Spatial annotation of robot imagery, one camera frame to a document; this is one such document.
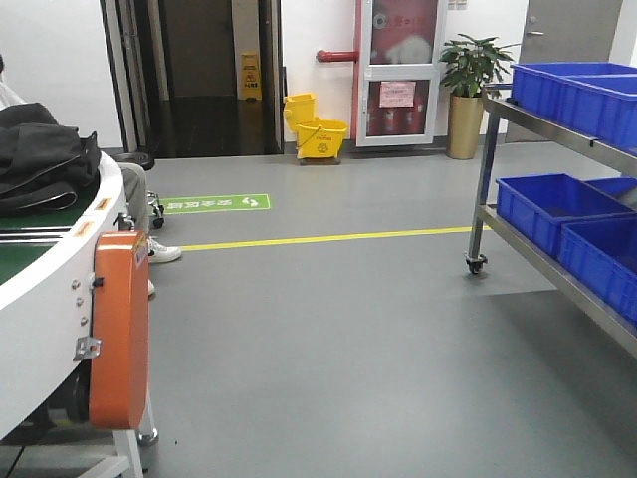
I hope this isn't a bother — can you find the yellow mop bucket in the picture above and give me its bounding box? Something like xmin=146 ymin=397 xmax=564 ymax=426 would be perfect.
xmin=283 ymin=93 xmax=348 ymax=163

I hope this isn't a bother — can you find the yellow wet floor sign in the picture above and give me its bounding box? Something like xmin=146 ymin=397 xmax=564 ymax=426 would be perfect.
xmin=241 ymin=52 xmax=262 ymax=101

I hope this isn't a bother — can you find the red fire cabinet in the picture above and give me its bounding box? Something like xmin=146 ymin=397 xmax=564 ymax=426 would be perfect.
xmin=351 ymin=1 xmax=447 ymax=147

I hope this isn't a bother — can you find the blue bin cart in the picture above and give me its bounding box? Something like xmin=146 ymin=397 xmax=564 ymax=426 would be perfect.
xmin=497 ymin=173 xmax=633 ymax=259
xmin=512 ymin=62 xmax=636 ymax=154
xmin=558 ymin=215 xmax=636 ymax=325

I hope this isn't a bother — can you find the orange motor cover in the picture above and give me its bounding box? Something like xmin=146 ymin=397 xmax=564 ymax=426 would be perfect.
xmin=89 ymin=231 xmax=149 ymax=430

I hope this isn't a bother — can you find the potted plant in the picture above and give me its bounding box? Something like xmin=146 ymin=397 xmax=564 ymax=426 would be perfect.
xmin=440 ymin=34 xmax=514 ymax=160

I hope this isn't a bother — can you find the steel trolley cart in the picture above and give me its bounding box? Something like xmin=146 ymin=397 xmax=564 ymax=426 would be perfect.
xmin=465 ymin=84 xmax=636 ymax=357

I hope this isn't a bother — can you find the white curved conveyor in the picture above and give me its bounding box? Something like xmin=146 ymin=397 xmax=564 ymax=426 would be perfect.
xmin=0 ymin=151 xmax=160 ymax=478

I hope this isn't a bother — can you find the black jacket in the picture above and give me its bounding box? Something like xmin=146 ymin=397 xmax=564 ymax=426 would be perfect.
xmin=1 ymin=103 xmax=102 ymax=217

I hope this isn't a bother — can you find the blue bin cart lower front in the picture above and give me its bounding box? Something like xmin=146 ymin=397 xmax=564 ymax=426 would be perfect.
xmin=558 ymin=215 xmax=636 ymax=325

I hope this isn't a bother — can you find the blue bin cart top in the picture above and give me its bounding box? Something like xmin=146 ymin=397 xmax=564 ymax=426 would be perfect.
xmin=512 ymin=62 xmax=636 ymax=154

